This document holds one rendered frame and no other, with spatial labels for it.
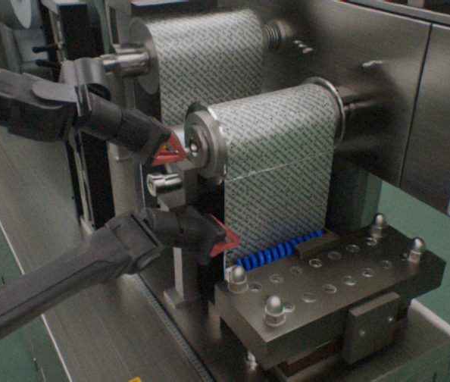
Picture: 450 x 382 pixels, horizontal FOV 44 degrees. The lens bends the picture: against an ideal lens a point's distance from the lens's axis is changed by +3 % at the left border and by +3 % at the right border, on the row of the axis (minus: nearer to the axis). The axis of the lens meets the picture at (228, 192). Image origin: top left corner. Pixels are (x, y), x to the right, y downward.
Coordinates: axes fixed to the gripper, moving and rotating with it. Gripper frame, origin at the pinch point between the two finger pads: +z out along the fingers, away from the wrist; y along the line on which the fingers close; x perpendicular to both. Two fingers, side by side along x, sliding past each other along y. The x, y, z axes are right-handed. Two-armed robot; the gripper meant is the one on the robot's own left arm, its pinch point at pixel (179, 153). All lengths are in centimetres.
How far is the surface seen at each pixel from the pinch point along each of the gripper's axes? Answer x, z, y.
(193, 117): 6.8, -1.1, -0.2
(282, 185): 4.0, 17.2, 9.3
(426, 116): 26.3, 24.7, 21.6
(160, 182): -6.0, -0.2, -0.3
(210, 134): 6.0, -0.9, 5.8
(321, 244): -2.2, 28.1, 15.8
